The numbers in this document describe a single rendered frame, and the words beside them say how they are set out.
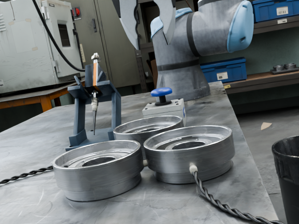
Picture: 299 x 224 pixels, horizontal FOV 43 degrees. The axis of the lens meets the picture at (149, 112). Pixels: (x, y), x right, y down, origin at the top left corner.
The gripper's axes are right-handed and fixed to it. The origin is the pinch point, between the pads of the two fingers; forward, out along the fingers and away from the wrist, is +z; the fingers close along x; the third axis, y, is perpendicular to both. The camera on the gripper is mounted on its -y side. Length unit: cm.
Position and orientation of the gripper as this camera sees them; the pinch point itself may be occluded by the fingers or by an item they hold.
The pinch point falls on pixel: (151, 38)
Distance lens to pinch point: 59.0
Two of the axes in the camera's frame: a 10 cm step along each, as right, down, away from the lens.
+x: -9.7, 1.4, 1.7
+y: 1.4, -1.9, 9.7
